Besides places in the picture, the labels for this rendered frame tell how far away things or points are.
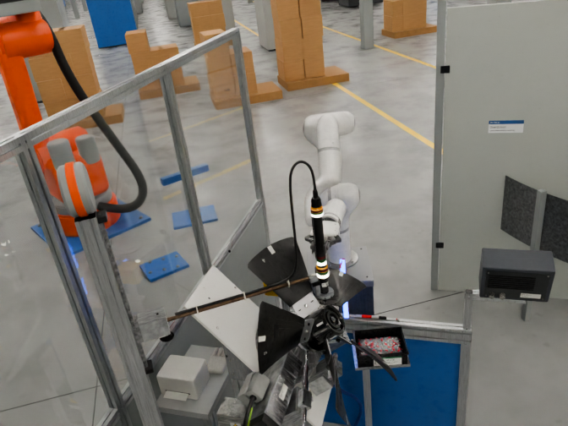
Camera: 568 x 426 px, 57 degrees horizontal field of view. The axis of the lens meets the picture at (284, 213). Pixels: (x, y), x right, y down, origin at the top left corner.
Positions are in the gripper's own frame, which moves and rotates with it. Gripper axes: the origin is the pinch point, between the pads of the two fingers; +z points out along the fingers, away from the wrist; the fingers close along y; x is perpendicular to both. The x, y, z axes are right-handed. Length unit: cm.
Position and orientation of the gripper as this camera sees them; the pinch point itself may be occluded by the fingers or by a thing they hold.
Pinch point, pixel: (319, 246)
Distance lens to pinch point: 185.7
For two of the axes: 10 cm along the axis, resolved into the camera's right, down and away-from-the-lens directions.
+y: -9.6, -0.3, 2.9
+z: -2.8, 4.5, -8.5
